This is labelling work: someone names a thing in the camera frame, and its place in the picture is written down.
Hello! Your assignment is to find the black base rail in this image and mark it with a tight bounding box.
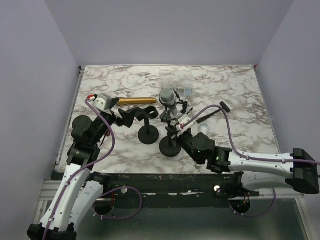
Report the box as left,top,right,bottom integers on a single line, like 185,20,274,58
86,172,260,210

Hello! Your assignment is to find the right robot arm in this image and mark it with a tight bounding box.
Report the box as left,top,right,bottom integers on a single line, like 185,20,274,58
159,127,320,196

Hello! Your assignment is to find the black shock-mount tripod stand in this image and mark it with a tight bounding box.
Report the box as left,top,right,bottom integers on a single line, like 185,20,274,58
174,91,194,114

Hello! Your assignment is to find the gold microphone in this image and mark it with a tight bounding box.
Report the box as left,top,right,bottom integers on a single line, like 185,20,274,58
116,97,157,106

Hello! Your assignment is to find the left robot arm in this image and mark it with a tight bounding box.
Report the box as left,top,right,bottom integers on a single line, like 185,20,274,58
27,94,140,240

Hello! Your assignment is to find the black round-base mic stand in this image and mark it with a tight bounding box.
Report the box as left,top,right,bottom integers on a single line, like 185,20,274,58
135,106,159,145

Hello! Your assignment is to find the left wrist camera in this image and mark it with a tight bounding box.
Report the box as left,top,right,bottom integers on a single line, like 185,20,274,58
92,93,113,112

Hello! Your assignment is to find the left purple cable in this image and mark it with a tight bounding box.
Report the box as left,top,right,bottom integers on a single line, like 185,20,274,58
43,94,144,240

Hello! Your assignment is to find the clear screw organizer box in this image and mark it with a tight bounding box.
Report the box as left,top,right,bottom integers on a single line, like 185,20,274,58
159,69,194,106

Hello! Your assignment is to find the black T-handle tool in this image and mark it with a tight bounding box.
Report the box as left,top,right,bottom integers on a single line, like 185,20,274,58
196,101,231,124

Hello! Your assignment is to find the white microphone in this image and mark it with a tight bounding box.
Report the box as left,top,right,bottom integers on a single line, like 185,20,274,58
199,122,209,135

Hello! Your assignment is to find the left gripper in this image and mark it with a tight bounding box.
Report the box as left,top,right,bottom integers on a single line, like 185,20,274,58
91,97,138,146

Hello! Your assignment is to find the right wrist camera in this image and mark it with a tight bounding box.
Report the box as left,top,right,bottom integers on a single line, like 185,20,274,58
176,114,194,133

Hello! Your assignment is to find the silver microphone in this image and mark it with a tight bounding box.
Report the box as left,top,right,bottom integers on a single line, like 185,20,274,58
159,88,178,117

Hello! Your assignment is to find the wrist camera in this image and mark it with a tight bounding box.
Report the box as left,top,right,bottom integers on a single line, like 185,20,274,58
92,93,113,112
176,114,194,133

